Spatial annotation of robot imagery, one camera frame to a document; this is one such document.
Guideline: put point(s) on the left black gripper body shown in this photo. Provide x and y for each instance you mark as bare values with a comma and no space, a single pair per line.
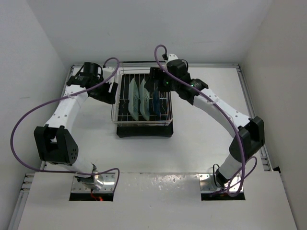
100,91

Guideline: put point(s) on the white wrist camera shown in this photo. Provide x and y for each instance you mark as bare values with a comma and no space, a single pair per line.
170,57
107,72

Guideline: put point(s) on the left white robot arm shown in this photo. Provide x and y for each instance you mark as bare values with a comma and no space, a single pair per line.
54,141

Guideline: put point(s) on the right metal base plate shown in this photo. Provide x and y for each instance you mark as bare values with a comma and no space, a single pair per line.
207,185

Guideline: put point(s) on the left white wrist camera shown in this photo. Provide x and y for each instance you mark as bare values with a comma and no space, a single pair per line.
107,72

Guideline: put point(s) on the black drip tray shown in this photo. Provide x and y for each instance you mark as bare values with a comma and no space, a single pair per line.
157,126

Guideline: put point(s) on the light green plate with berries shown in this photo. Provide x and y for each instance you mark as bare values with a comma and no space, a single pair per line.
144,101

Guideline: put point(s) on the dark blue leaf plate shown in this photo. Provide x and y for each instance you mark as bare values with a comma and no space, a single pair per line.
156,103

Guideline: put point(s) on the metal base plate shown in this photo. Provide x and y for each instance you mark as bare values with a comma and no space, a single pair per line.
103,183
207,185

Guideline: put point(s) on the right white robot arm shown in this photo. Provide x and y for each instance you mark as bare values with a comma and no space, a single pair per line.
248,133

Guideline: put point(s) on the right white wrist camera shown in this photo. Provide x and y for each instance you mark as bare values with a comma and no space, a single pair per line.
170,57

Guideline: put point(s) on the metal wire dish rack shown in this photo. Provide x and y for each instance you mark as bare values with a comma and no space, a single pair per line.
137,68

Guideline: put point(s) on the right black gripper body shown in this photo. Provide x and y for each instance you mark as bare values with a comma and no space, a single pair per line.
165,83

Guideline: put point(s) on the light green rectangular plate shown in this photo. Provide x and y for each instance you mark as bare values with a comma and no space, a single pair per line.
133,106

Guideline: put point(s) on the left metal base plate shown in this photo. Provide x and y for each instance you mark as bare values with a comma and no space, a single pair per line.
103,183

